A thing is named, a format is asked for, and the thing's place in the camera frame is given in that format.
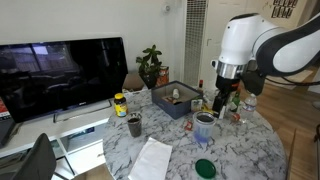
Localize green potted plant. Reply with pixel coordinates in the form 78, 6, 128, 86
135, 44, 165, 90

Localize beige floor rug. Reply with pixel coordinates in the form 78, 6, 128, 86
288, 69, 315, 84

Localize white panel door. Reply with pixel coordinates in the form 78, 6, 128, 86
199, 0, 250, 91

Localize dark gray flat device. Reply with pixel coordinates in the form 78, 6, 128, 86
0, 115, 17, 148

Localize small white bottle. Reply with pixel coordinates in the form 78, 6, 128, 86
171, 87, 181, 100

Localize white paper napkin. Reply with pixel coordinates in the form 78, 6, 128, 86
127, 136, 174, 180

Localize orange cardboard carton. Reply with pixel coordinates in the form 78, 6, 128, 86
155, 65, 171, 88

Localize white round wall thermostat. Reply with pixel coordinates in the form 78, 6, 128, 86
161, 2, 172, 15

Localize green round lid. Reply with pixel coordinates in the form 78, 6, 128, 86
194, 158, 217, 180

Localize white television stand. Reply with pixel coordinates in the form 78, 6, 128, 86
0, 89, 149, 180

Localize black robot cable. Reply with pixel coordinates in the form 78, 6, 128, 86
264, 74, 320, 88

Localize dark blue flat box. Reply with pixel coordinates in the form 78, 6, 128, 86
67, 126, 96, 141

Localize brown snack packets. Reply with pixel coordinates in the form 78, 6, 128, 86
161, 95, 175, 105

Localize dark blue open box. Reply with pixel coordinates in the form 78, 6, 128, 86
150, 80, 203, 121

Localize hot sauce bottle red cap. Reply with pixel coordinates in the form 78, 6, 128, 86
197, 79, 205, 96

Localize white wall heater grille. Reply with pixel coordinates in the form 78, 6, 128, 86
183, 0, 209, 88

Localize black grid picture frame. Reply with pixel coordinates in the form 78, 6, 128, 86
271, 0, 299, 19

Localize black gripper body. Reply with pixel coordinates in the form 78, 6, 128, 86
214, 74, 242, 102

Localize yellow packets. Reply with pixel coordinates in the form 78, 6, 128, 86
200, 104, 215, 117

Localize brown cardboard box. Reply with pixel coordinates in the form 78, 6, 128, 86
121, 72, 148, 93

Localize green white sachet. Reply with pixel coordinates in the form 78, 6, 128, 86
190, 98, 204, 113

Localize red white book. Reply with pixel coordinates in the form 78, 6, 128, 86
0, 96, 12, 121

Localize grey metal tin can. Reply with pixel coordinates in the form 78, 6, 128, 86
191, 111, 217, 144

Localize red ketchup packet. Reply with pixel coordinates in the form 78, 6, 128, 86
184, 120, 195, 132

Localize yellow lid vitamin bottle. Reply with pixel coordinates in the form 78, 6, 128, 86
113, 92, 129, 118

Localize green glass bottle red cap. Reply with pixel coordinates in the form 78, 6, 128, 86
229, 87, 242, 114

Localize white bottle with blue cap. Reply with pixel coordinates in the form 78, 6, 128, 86
219, 105, 230, 121

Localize black flat screen television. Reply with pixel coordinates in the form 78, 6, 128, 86
0, 36, 129, 125

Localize dark plastic cup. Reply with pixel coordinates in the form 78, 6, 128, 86
126, 112, 144, 139

